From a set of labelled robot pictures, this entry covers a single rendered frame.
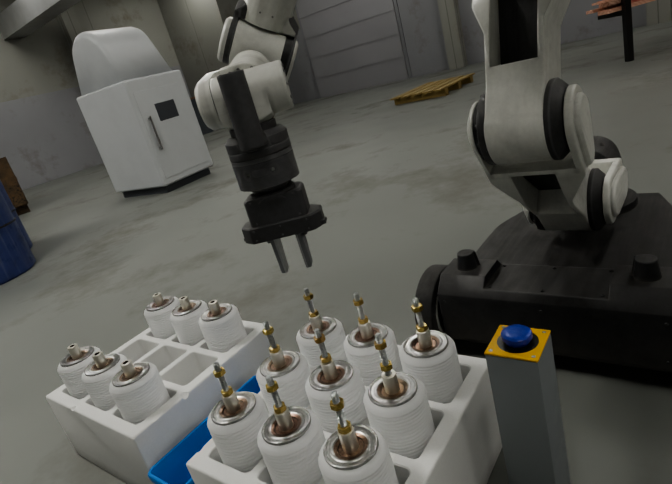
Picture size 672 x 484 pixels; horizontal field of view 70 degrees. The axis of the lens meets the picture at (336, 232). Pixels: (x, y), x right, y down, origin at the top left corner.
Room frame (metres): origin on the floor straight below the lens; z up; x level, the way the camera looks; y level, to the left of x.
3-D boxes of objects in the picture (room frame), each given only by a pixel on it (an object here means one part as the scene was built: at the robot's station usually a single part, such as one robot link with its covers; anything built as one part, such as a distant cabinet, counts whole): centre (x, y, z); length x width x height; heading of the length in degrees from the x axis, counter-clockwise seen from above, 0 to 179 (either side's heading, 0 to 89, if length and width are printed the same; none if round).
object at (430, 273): (1.07, -0.21, 0.10); 0.20 x 0.05 x 0.20; 138
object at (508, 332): (0.56, -0.20, 0.32); 0.04 x 0.04 x 0.02
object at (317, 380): (0.69, 0.07, 0.25); 0.08 x 0.08 x 0.01
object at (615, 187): (1.10, -0.59, 0.28); 0.21 x 0.20 x 0.13; 138
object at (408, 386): (0.61, -0.02, 0.25); 0.08 x 0.08 x 0.01
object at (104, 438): (1.04, 0.49, 0.09); 0.39 x 0.39 x 0.18; 50
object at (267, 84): (0.67, 0.06, 0.69); 0.11 x 0.11 x 0.11; 89
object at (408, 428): (0.61, -0.02, 0.16); 0.10 x 0.10 x 0.18
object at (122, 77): (4.97, 1.52, 0.76); 0.88 x 0.70 x 1.53; 49
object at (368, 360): (0.78, 0.00, 0.16); 0.10 x 0.10 x 0.18
